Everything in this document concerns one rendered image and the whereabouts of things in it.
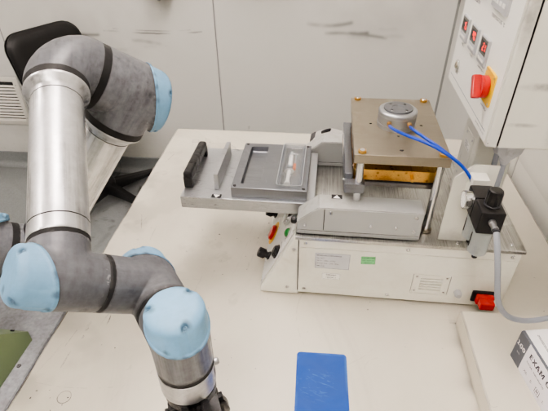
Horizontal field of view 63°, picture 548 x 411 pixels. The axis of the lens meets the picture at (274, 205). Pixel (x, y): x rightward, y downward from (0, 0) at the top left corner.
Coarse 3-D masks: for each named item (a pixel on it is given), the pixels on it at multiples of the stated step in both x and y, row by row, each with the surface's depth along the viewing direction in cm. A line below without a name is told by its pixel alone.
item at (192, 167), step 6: (198, 144) 109; (204, 144) 110; (198, 150) 107; (204, 150) 109; (192, 156) 105; (198, 156) 105; (204, 156) 112; (192, 162) 102; (198, 162) 105; (186, 168) 101; (192, 168) 101; (186, 174) 99; (192, 174) 101; (186, 180) 100; (192, 180) 101; (186, 186) 101; (192, 186) 101
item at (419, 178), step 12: (372, 168) 90; (384, 168) 90; (396, 168) 90; (408, 168) 90; (420, 168) 90; (432, 168) 90; (372, 180) 92; (384, 180) 92; (396, 180) 91; (408, 180) 91; (420, 180) 90; (432, 180) 90
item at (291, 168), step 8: (288, 144) 110; (296, 144) 110; (304, 144) 110; (288, 152) 107; (296, 152) 107; (304, 152) 107; (288, 160) 104; (296, 160) 104; (280, 168) 101; (288, 168) 101; (296, 168) 101; (280, 176) 98; (288, 176) 98; (296, 176) 98; (288, 184) 96; (296, 184) 96
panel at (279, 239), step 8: (280, 216) 118; (296, 216) 100; (272, 224) 123; (280, 224) 113; (280, 232) 109; (272, 240) 114; (280, 240) 106; (288, 240) 98; (272, 248) 110; (280, 248) 102; (264, 264) 111; (272, 264) 102; (264, 272) 107
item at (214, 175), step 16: (208, 160) 111; (224, 160) 105; (208, 176) 105; (224, 176) 105; (192, 192) 100; (208, 192) 100; (224, 192) 100; (208, 208) 100; (224, 208) 99; (240, 208) 99; (256, 208) 98; (272, 208) 98; (288, 208) 97
